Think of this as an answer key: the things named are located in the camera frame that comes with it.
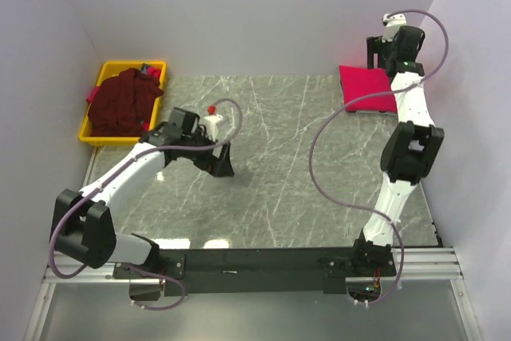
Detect aluminium frame rail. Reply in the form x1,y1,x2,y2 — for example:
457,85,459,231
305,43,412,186
42,248,463,284

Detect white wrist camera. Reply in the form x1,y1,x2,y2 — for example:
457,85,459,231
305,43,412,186
382,14,407,43
200,113,225,141

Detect dark maroon t-shirt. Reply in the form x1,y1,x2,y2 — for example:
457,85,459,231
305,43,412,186
88,68,164,137

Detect pink garment in bin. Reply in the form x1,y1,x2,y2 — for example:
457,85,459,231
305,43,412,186
85,86,100,104

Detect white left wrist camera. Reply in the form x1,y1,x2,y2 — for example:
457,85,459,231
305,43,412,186
200,113,225,141

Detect yellow plastic bin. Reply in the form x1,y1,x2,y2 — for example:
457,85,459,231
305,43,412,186
78,61,168,146

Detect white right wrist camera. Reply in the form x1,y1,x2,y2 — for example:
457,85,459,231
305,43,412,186
382,14,407,43

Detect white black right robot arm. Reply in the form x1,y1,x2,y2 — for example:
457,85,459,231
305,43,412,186
350,26,445,276

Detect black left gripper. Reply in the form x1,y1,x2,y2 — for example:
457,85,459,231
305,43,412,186
180,128,234,177

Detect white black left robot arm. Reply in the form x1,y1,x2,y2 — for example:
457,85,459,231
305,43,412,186
50,105,235,279

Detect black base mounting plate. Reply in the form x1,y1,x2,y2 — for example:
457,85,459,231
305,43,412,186
112,245,397,303

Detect folded blue printed t-shirt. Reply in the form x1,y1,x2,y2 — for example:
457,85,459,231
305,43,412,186
346,109,397,116

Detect bright red t-shirt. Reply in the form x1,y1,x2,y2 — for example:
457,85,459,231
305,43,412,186
339,65,397,112

